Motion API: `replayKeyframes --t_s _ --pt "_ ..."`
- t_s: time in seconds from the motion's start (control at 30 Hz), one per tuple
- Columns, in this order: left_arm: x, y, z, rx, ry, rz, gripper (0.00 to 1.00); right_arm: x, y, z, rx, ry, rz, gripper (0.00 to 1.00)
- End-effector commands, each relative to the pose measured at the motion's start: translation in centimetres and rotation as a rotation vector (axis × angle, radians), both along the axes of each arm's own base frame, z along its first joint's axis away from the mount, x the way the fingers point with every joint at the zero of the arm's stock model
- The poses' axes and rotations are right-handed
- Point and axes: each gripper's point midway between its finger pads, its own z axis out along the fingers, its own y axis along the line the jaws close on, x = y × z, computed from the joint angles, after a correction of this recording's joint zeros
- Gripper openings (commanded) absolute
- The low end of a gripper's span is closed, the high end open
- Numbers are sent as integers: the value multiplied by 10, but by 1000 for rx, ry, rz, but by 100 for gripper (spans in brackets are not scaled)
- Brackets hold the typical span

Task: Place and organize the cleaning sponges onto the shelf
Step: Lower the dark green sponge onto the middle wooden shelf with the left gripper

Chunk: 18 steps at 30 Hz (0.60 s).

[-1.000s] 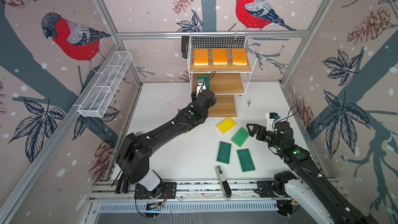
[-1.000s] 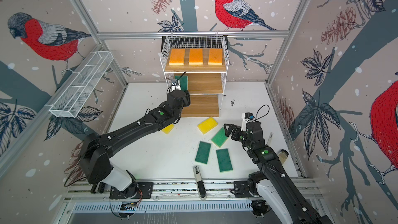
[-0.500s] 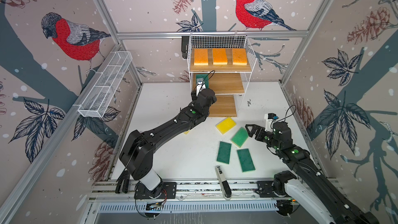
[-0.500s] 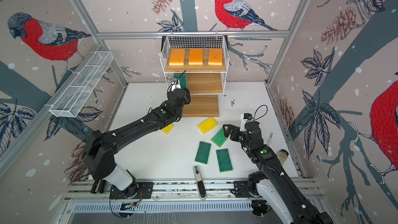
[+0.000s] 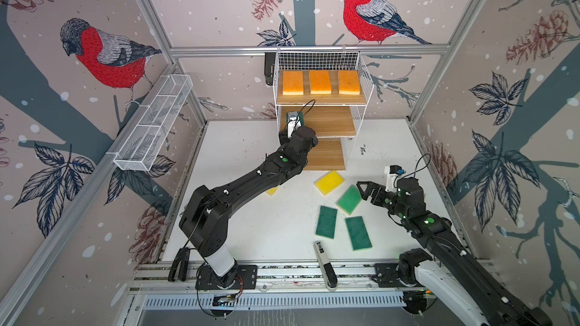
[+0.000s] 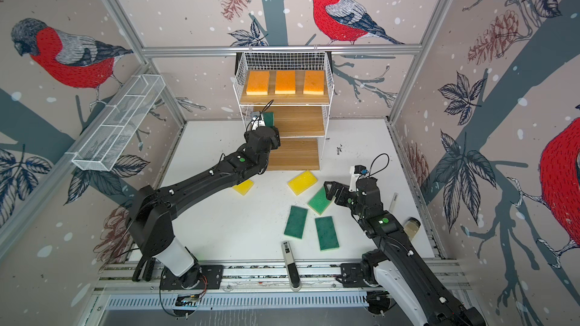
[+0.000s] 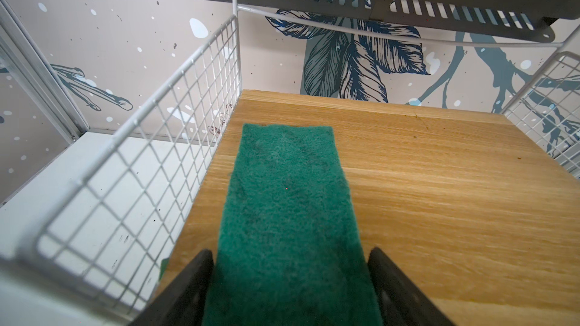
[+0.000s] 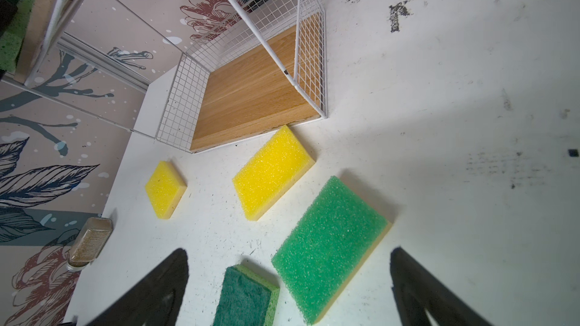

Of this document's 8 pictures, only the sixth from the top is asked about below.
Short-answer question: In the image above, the dark green sponge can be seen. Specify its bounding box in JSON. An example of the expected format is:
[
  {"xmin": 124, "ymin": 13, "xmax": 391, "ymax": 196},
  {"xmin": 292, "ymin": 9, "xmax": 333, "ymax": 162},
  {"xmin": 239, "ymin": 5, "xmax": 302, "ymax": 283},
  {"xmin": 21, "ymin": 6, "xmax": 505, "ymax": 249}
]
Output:
[
  {"xmin": 261, "ymin": 112, "xmax": 275, "ymax": 128},
  {"xmin": 283, "ymin": 205, "xmax": 308, "ymax": 239},
  {"xmin": 315, "ymin": 217, "xmax": 340, "ymax": 251}
]

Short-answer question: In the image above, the orange sponge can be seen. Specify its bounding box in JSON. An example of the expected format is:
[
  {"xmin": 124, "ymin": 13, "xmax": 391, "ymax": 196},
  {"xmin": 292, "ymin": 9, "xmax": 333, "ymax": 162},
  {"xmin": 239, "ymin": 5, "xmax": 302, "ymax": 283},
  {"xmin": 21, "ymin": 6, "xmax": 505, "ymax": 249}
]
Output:
[
  {"xmin": 275, "ymin": 70, "xmax": 296, "ymax": 95},
  {"xmin": 246, "ymin": 70, "xmax": 270, "ymax": 96},
  {"xmin": 303, "ymin": 70, "xmax": 326, "ymax": 96}
]

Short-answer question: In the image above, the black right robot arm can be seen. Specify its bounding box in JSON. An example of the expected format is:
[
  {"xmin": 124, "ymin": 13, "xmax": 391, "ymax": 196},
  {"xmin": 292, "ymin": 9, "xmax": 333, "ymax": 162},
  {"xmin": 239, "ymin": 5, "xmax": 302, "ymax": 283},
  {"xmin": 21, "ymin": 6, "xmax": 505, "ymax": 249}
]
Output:
[{"xmin": 324, "ymin": 177, "xmax": 486, "ymax": 325}]

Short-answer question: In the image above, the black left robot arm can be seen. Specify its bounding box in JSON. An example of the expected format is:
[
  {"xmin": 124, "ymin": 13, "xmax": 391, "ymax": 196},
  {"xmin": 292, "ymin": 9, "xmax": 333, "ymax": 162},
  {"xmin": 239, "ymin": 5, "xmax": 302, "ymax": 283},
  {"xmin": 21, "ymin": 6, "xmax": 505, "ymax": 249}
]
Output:
[{"xmin": 126, "ymin": 126, "xmax": 280, "ymax": 288}]

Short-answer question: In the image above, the clear tube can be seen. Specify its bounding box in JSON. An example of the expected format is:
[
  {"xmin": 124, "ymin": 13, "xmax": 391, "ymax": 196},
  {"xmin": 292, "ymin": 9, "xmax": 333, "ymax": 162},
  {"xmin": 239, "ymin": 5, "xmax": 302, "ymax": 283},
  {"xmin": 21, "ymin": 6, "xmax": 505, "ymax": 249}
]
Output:
[{"xmin": 388, "ymin": 193, "xmax": 399, "ymax": 213}]

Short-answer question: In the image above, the light green sponge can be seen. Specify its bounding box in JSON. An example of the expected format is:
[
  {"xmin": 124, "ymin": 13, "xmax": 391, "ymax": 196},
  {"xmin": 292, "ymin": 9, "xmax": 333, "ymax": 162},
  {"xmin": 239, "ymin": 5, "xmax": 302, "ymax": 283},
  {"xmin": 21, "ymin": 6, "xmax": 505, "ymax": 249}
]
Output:
[{"xmin": 308, "ymin": 187, "xmax": 332, "ymax": 215}]

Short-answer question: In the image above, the yellow sponge right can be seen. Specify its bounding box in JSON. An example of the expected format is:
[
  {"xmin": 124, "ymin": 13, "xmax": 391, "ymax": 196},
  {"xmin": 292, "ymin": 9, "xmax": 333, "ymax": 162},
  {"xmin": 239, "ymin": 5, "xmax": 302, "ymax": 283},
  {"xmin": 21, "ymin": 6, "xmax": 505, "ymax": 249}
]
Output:
[{"xmin": 287, "ymin": 171, "xmax": 318, "ymax": 196}]

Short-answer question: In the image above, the yellow sponge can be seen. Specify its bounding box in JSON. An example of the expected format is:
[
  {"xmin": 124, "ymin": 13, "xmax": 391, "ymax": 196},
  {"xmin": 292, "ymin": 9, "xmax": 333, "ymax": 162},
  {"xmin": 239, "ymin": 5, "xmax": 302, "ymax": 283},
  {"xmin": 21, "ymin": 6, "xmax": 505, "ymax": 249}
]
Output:
[
  {"xmin": 233, "ymin": 180, "xmax": 255, "ymax": 196},
  {"xmin": 287, "ymin": 171, "xmax": 318, "ymax": 196}
]

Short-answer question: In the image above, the small glass jar right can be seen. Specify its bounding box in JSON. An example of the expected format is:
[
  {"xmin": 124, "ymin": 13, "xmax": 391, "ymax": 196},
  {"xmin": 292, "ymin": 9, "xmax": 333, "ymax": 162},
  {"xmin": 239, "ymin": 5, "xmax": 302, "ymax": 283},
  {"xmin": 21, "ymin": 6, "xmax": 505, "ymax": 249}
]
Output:
[{"xmin": 403, "ymin": 217, "xmax": 421, "ymax": 241}]

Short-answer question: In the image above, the yellow sponge left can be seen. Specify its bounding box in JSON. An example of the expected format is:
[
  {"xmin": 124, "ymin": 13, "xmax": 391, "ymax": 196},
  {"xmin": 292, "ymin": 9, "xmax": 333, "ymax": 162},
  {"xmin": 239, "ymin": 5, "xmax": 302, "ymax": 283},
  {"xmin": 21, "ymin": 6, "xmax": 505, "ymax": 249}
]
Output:
[{"xmin": 233, "ymin": 180, "xmax": 255, "ymax": 196}]

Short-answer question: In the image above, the white black handheld scanner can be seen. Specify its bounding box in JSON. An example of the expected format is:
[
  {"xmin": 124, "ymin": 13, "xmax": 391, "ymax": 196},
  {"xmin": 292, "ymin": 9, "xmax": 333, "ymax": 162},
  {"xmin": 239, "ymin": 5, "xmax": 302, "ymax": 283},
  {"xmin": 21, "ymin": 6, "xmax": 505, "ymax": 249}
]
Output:
[{"xmin": 281, "ymin": 241, "xmax": 301, "ymax": 291}]

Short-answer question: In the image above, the black stapler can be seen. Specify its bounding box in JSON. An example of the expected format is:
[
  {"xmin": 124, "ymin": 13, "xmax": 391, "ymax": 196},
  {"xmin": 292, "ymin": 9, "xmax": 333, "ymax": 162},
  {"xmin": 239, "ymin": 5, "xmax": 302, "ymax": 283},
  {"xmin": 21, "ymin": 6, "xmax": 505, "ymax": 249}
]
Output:
[{"xmin": 131, "ymin": 256, "xmax": 156, "ymax": 282}]

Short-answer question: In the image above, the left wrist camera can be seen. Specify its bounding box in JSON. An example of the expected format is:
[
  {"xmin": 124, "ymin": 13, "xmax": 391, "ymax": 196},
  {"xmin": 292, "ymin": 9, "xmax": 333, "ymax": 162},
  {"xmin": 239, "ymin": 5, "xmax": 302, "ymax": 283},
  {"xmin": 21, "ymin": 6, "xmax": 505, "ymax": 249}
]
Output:
[{"xmin": 246, "ymin": 111, "xmax": 265, "ymax": 131}]

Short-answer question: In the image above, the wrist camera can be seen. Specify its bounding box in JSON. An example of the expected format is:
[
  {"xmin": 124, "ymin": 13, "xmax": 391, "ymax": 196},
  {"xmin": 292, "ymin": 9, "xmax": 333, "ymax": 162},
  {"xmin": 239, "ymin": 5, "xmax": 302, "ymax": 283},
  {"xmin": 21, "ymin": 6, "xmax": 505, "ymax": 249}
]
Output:
[
  {"xmin": 246, "ymin": 111, "xmax": 265, "ymax": 131},
  {"xmin": 349, "ymin": 165, "xmax": 369, "ymax": 192}
]

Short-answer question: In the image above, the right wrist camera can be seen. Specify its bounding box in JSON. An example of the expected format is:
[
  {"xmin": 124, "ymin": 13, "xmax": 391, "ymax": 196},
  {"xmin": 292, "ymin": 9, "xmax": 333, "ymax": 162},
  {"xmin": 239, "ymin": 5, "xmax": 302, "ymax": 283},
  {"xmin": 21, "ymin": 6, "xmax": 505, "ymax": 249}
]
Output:
[{"xmin": 349, "ymin": 165, "xmax": 369, "ymax": 192}]

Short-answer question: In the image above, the white wire wooden shelf unit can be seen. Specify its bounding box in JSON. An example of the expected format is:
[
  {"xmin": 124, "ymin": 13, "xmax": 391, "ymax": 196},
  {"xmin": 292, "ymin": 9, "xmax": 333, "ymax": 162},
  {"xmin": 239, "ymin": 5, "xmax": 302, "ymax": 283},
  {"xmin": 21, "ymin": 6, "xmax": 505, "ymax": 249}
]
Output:
[{"xmin": 234, "ymin": 51, "xmax": 335, "ymax": 171}]

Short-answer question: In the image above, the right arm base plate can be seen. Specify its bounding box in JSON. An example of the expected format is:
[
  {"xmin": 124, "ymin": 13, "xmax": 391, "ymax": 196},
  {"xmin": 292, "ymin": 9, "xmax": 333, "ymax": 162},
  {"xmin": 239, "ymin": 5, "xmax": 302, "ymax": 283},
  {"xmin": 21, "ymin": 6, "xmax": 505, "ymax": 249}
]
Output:
[{"xmin": 335, "ymin": 263, "xmax": 369, "ymax": 288}]

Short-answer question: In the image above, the white wire wall basket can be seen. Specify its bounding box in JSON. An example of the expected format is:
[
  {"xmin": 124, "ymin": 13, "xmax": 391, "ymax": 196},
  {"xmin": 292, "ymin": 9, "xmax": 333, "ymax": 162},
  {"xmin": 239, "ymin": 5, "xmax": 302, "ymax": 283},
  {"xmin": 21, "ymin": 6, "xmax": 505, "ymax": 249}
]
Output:
[{"xmin": 72, "ymin": 74, "xmax": 166, "ymax": 171}]

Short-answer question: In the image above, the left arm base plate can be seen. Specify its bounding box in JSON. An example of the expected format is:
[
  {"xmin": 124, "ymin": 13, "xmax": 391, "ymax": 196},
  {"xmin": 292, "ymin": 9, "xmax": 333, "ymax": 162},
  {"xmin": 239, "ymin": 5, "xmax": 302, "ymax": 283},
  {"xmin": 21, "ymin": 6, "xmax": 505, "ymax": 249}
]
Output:
[{"xmin": 159, "ymin": 264, "xmax": 224, "ymax": 291}]

